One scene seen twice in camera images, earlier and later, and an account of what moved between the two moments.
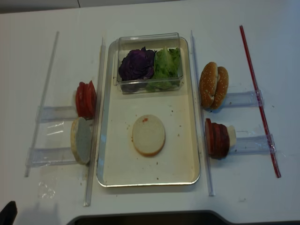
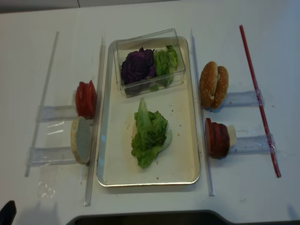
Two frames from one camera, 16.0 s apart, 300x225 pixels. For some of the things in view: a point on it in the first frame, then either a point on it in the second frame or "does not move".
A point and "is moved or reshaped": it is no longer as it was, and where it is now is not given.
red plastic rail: [261, 106] does not move
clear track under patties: [254, 145] does not move
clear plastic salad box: [149, 63] is moved or reshaped
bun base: [148, 135] to [168, 140]
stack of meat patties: [217, 139] does not move
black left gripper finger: [8, 215] does not move
